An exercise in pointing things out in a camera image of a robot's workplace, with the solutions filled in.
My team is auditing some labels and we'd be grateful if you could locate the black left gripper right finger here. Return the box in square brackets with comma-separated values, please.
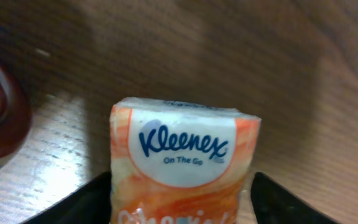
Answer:
[250, 172, 337, 224]

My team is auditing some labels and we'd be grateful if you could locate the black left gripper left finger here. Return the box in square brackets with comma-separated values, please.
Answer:
[23, 172, 111, 224]

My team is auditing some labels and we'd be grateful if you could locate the orange Kleenex tissue pack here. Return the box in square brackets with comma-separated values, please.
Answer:
[109, 97, 261, 224]

